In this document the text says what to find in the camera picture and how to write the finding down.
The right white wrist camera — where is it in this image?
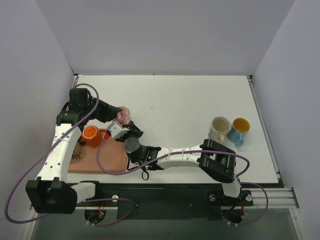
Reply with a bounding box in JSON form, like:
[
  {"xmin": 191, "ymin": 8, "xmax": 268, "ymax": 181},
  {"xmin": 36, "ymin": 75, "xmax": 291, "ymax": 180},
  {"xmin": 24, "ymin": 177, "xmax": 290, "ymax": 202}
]
[{"xmin": 103, "ymin": 121, "xmax": 129, "ymax": 140}]

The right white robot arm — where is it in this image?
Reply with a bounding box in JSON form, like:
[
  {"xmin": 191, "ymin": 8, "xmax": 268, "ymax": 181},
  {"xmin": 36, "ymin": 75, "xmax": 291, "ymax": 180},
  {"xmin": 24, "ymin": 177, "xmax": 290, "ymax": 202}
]
[{"xmin": 107, "ymin": 121, "xmax": 242, "ymax": 205}]

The blue patterned mug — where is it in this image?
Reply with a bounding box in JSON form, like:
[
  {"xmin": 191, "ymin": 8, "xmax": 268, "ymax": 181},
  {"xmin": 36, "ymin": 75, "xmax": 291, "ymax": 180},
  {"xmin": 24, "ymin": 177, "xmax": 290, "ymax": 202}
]
[{"xmin": 226, "ymin": 118, "xmax": 251, "ymax": 148}]

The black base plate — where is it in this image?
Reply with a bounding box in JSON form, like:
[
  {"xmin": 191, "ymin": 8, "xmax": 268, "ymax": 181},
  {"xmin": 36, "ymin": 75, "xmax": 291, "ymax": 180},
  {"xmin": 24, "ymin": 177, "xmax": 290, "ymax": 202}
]
[{"xmin": 78, "ymin": 183, "xmax": 253, "ymax": 220}]

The orange mug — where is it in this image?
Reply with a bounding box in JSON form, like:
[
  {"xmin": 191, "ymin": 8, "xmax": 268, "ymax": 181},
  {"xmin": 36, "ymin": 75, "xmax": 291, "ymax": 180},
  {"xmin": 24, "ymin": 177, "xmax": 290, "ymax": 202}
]
[{"xmin": 81, "ymin": 125, "xmax": 103, "ymax": 148}]

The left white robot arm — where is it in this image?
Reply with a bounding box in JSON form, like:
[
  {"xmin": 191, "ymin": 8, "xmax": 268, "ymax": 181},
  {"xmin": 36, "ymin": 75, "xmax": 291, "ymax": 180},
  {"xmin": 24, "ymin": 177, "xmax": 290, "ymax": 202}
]
[{"xmin": 25, "ymin": 88, "xmax": 122, "ymax": 214}]

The beige patterned mug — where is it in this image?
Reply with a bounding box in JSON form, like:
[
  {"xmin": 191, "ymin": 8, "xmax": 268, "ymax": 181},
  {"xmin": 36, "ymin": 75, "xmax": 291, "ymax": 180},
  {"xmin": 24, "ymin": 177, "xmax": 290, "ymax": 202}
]
[{"xmin": 208, "ymin": 116, "xmax": 231, "ymax": 145}]

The pink plastic tray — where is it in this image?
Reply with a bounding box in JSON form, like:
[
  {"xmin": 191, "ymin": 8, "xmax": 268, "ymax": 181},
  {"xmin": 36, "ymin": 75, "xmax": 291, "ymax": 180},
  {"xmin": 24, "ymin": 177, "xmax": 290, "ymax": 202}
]
[{"xmin": 68, "ymin": 138, "xmax": 128, "ymax": 174}]

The pink patterned mug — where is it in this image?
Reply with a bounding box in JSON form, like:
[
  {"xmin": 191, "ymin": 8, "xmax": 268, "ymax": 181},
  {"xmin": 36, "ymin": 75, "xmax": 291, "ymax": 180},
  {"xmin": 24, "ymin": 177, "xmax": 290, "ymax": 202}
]
[{"xmin": 115, "ymin": 106, "xmax": 131, "ymax": 125}]

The yellow cream mug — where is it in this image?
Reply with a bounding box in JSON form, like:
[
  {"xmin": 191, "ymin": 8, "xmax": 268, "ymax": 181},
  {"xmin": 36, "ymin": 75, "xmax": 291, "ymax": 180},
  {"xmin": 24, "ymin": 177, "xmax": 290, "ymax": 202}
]
[{"xmin": 70, "ymin": 142, "xmax": 86, "ymax": 163}]

